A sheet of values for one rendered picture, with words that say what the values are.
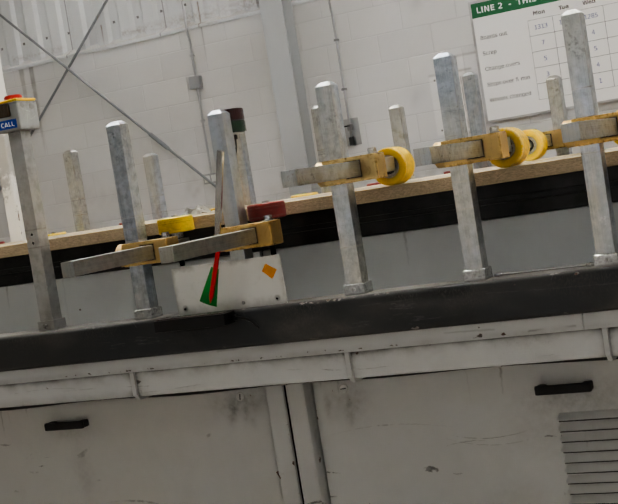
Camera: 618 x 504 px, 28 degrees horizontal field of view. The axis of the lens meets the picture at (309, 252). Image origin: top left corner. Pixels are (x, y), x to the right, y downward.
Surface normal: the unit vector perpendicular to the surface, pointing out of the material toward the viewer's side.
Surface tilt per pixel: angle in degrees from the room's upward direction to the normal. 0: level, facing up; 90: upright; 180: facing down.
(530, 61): 90
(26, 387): 90
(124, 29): 90
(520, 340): 90
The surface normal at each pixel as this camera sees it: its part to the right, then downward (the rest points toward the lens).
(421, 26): -0.43, 0.11
